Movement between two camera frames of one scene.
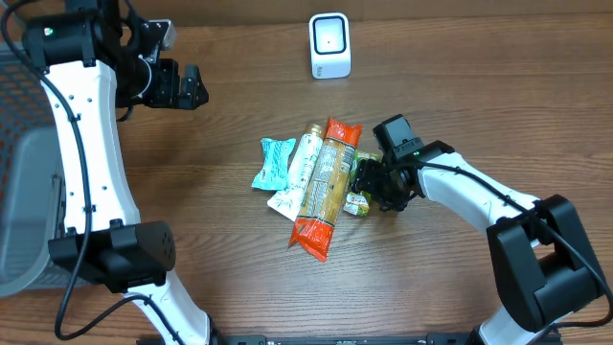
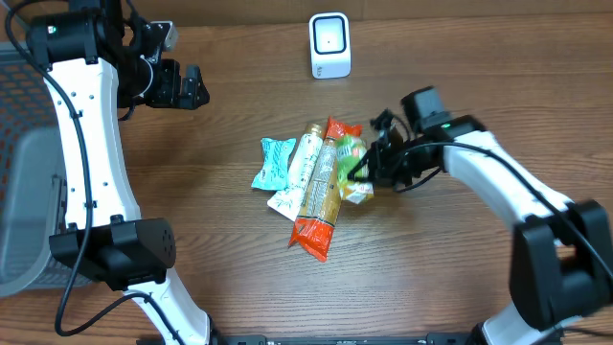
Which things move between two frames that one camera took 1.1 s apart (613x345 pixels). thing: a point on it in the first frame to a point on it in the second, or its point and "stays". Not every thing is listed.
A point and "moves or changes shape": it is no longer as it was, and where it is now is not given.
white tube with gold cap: (287, 202) stays
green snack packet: (358, 201) moves or changes shape
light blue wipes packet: (274, 172) stays
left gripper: (169, 82) stays
